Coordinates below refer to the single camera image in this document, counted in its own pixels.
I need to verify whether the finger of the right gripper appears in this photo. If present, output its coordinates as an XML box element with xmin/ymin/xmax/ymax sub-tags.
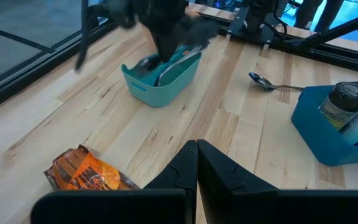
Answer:
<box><xmin>155</xmin><ymin>33</ymin><xmax>180</xmax><ymax>63</ymax></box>

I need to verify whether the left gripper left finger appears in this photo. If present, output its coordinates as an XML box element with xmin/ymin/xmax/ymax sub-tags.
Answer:
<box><xmin>142</xmin><ymin>139</ymin><xmax>198</xmax><ymax>190</ymax></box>

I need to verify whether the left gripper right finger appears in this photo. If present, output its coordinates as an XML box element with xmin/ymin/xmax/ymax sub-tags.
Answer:
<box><xmin>196</xmin><ymin>138</ymin><xmax>279</xmax><ymax>192</ymax></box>

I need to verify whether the teal spoon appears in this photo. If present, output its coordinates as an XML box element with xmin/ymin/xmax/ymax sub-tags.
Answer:
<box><xmin>166</xmin><ymin>43</ymin><xmax>198</xmax><ymax>63</ymax></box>

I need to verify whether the metal spoon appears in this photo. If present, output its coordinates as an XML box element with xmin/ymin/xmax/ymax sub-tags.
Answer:
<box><xmin>153</xmin><ymin>45</ymin><xmax>209</xmax><ymax>87</ymax></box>

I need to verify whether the dark metal utensil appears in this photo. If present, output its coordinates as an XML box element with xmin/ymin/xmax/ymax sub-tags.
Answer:
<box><xmin>134</xmin><ymin>54</ymin><xmax>163</xmax><ymax>73</ymax></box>

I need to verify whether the orange brown candy bag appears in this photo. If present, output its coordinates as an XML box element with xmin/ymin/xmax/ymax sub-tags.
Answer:
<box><xmin>44</xmin><ymin>144</ymin><xmax>141</xmax><ymax>191</ymax></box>

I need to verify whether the black spoon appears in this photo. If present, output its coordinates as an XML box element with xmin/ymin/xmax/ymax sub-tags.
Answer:
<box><xmin>248</xmin><ymin>71</ymin><xmax>306</xmax><ymax>92</ymax></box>

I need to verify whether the dark blue tray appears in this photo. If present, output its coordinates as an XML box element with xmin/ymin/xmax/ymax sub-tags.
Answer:
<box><xmin>290</xmin><ymin>82</ymin><xmax>358</xmax><ymax>167</ymax></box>

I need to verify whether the small black cup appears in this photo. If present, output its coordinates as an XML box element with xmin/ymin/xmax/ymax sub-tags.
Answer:
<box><xmin>318</xmin><ymin>81</ymin><xmax>358</xmax><ymax>131</ymax></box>

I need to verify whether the teal rectangular container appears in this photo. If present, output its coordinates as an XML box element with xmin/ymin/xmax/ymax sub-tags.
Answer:
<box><xmin>121</xmin><ymin>43</ymin><xmax>203</xmax><ymax>108</ymax></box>

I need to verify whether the person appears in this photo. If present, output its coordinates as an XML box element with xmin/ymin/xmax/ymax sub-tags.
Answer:
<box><xmin>293</xmin><ymin>0</ymin><xmax>345</xmax><ymax>32</ymax></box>

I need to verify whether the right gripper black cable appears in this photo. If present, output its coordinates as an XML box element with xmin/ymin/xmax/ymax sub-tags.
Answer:
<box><xmin>74</xmin><ymin>0</ymin><xmax>90</xmax><ymax>72</ymax></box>

